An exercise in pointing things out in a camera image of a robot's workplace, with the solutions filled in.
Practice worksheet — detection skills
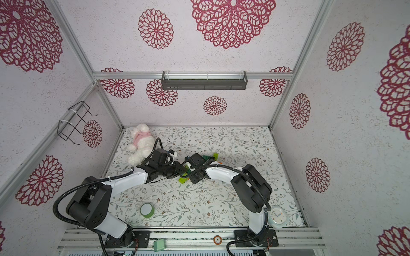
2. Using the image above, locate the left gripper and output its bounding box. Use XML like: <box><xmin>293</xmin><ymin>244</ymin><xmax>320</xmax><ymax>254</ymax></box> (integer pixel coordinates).
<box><xmin>158</xmin><ymin>160</ymin><xmax>189</xmax><ymax>180</ymax></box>

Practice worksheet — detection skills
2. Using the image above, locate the lime lego brick bottom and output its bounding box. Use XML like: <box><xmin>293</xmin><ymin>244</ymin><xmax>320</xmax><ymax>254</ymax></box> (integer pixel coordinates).
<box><xmin>178</xmin><ymin>177</ymin><xmax>189</xmax><ymax>184</ymax></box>

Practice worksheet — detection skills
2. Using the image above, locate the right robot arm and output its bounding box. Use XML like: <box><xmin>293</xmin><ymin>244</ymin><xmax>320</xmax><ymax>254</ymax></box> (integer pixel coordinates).
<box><xmin>173</xmin><ymin>157</ymin><xmax>272</xmax><ymax>256</ymax></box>

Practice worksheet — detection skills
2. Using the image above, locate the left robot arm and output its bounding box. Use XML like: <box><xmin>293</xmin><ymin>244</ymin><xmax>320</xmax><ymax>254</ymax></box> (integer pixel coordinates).
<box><xmin>52</xmin><ymin>138</ymin><xmax>180</xmax><ymax>256</ymax></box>

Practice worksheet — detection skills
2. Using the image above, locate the white plush bunny pink shirt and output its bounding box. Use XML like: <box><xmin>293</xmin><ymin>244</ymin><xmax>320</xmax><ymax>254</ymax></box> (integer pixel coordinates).
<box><xmin>127</xmin><ymin>124</ymin><xmax>155</xmax><ymax>166</ymax></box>

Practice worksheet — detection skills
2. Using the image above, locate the green tape roll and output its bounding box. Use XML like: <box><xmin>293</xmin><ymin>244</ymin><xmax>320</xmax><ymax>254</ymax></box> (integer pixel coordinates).
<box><xmin>140</xmin><ymin>203</ymin><xmax>155</xmax><ymax>218</ymax></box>

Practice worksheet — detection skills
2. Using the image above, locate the round orange sticker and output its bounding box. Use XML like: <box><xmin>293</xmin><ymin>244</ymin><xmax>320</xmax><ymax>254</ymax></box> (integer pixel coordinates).
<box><xmin>213</xmin><ymin>235</ymin><xmax>222</xmax><ymax>245</ymax></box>

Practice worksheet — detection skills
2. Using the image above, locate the green connector block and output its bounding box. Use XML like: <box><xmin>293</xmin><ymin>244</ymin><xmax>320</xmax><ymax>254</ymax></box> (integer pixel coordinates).
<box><xmin>153</xmin><ymin>239</ymin><xmax>166</xmax><ymax>252</ymax></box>

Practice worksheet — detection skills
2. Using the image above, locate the white round clock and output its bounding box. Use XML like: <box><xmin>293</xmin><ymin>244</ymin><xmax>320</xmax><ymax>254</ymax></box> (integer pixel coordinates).
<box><xmin>269</xmin><ymin>206</ymin><xmax>289</xmax><ymax>229</ymax></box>

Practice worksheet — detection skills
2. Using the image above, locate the black wire basket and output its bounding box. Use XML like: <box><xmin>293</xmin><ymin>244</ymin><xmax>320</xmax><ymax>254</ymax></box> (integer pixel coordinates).
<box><xmin>57</xmin><ymin>100</ymin><xmax>98</xmax><ymax>146</ymax></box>

